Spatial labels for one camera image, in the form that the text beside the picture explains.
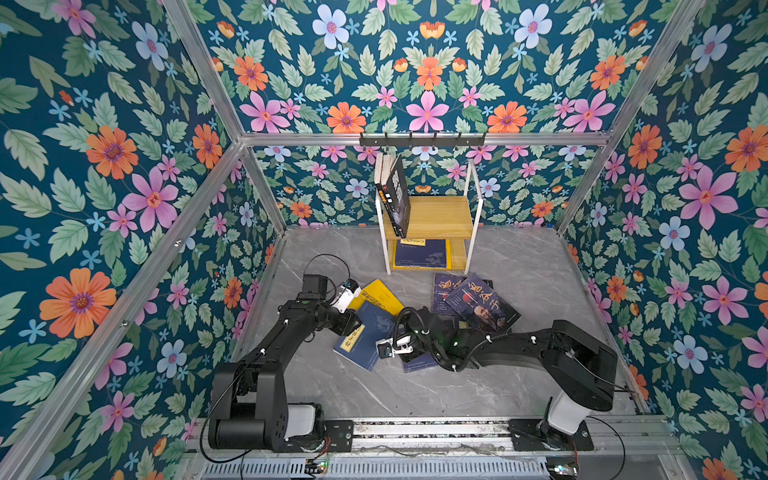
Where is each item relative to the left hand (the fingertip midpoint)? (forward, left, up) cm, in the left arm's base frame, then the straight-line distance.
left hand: (355, 311), depth 86 cm
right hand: (-4, -12, 0) cm, 12 cm away
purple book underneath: (+13, -29, -7) cm, 32 cm away
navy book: (-8, -1, -7) cm, 11 cm away
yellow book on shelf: (+23, -31, -4) cm, 39 cm away
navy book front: (+23, -23, -4) cm, 33 cm away
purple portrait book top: (+5, -39, -6) cm, 40 cm away
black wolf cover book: (+21, -13, +25) cm, 35 cm away
